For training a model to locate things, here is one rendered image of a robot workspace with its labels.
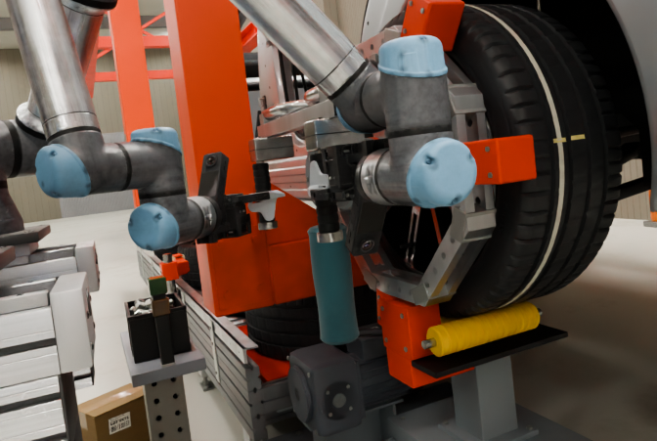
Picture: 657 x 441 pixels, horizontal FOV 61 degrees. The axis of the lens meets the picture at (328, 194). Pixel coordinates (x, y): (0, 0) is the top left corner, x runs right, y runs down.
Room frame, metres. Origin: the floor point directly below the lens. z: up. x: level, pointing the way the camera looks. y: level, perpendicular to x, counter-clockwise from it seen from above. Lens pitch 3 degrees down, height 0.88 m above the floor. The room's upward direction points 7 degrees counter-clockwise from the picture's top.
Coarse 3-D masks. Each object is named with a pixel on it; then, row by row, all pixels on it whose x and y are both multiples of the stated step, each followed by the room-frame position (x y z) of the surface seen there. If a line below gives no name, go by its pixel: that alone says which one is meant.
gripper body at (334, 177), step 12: (348, 144) 0.78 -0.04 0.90; (360, 144) 0.78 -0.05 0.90; (372, 144) 0.74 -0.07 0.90; (384, 144) 0.74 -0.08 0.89; (324, 156) 0.82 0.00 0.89; (336, 156) 0.78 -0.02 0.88; (348, 156) 0.78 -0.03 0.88; (360, 156) 0.75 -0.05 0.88; (324, 168) 0.83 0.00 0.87; (336, 168) 0.78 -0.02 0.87; (348, 168) 0.78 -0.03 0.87; (360, 168) 0.72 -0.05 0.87; (336, 180) 0.79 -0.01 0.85; (348, 180) 0.78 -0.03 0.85; (360, 180) 0.72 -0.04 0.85; (336, 192) 0.79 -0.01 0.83; (348, 192) 0.78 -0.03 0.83; (360, 192) 0.73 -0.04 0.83
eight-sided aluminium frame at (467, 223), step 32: (384, 32) 1.08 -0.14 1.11; (448, 64) 0.99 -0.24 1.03; (480, 96) 0.93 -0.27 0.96; (480, 128) 0.93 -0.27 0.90; (480, 192) 0.94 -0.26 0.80; (480, 224) 0.92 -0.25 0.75; (384, 256) 1.29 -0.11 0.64; (448, 256) 0.97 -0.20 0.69; (384, 288) 1.19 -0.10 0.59; (416, 288) 1.07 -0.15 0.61; (448, 288) 1.05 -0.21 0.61
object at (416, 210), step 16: (496, 192) 0.97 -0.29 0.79; (400, 208) 1.41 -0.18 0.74; (416, 208) 1.24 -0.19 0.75; (432, 208) 1.18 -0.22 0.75; (448, 208) 1.46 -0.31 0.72; (384, 224) 1.37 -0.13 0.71; (400, 224) 1.38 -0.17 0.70; (416, 224) 1.24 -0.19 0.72; (432, 224) 1.41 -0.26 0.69; (448, 224) 1.42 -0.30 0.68; (384, 240) 1.35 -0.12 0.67; (400, 240) 1.34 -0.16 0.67; (416, 240) 1.25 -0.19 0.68; (432, 240) 1.36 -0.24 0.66; (400, 256) 1.29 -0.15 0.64; (416, 256) 1.27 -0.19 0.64; (432, 256) 1.30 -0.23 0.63; (416, 272) 1.23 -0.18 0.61
